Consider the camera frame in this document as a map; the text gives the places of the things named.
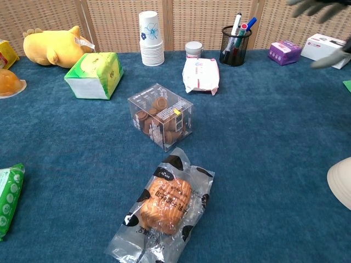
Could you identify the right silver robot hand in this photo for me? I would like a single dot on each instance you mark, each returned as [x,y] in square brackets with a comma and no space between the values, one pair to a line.
[329,59]

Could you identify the clear box of chocolates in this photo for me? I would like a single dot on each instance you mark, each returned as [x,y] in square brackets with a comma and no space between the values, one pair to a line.
[160,117]

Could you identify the white product box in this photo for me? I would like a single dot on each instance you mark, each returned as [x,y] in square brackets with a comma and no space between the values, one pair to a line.
[321,48]

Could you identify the green tissue box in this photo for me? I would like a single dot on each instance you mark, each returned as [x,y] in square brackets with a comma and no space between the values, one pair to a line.
[94,74]

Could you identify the green flat sachet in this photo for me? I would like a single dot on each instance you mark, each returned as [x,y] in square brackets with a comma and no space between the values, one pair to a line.
[347,86]

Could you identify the purple small pack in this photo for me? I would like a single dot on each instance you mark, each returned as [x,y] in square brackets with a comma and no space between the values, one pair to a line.
[283,52]

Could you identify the blue marker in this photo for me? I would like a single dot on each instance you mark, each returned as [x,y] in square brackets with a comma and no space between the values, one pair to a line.
[251,23]

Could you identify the red capped marker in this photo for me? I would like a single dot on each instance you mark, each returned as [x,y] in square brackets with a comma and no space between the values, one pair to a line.
[242,30]

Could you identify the black mesh pen holder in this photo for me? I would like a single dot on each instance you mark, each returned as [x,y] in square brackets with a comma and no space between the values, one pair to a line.
[235,54]

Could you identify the blue carpet table cover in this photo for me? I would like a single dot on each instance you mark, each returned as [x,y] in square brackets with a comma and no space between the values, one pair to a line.
[260,123]

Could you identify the white marker black cap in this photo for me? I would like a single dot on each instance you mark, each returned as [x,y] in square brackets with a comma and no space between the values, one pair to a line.
[235,24]

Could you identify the beige upturned bowl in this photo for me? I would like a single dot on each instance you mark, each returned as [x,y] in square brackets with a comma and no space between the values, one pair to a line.
[341,183]

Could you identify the white pink wipes pack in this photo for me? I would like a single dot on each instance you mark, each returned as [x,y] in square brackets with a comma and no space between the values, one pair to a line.
[200,75]

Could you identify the woven wooden folding screen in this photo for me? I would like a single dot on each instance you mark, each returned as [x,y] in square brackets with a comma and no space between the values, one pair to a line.
[203,16]

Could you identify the small white jar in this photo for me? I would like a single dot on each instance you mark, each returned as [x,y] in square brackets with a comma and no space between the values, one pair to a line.
[193,49]

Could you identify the stack of paper cups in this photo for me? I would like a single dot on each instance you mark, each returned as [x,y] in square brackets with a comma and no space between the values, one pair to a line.
[150,41]

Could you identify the bread in clear bag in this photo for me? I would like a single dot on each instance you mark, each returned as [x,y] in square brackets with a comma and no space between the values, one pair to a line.
[167,205]

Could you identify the yellow plush toy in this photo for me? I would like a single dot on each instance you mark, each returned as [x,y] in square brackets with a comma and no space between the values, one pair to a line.
[55,46]

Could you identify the orange jelly cup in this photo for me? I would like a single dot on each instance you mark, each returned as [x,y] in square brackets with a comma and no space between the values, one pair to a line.
[9,83]

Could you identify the yellow biscuit package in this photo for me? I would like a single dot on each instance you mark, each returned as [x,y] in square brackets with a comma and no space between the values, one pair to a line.
[6,53]

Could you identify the green wipes pack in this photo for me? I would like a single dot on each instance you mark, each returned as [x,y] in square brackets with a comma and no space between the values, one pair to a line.
[9,200]

